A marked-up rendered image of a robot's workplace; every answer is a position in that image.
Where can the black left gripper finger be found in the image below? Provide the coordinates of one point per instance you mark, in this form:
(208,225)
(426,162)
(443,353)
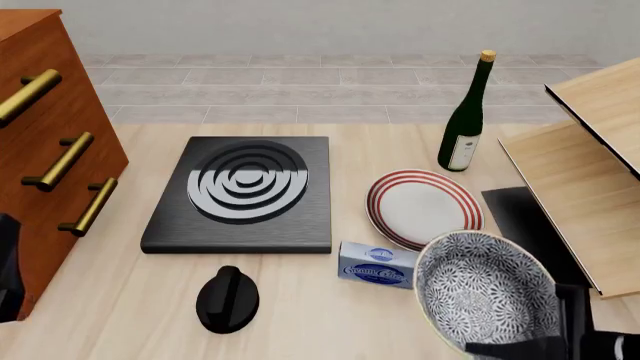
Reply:
(9,262)

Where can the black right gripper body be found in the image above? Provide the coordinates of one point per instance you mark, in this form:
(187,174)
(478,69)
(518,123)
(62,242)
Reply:
(612,347)

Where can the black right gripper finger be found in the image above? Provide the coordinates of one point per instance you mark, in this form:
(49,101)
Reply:
(574,318)
(520,350)

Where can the patterned black and white bowl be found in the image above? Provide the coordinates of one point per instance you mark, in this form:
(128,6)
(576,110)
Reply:
(480,285)

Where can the flat black stove plate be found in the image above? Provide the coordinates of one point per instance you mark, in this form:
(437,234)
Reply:
(170,225)

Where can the round black stove knob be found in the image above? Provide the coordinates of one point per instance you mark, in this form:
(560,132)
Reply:
(227,303)

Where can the pale wooden rack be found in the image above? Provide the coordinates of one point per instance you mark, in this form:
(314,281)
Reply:
(585,195)

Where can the wooden cabinet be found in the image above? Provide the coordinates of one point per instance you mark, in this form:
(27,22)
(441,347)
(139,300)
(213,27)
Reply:
(60,112)

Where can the blue cream cheese box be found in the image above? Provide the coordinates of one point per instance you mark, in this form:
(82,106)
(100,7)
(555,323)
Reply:
(375,268)

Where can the white plate with red rings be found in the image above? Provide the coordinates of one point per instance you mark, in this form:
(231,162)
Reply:
(420,206)

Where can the dark green wine bottle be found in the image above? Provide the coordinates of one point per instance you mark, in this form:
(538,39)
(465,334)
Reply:
(462,131)

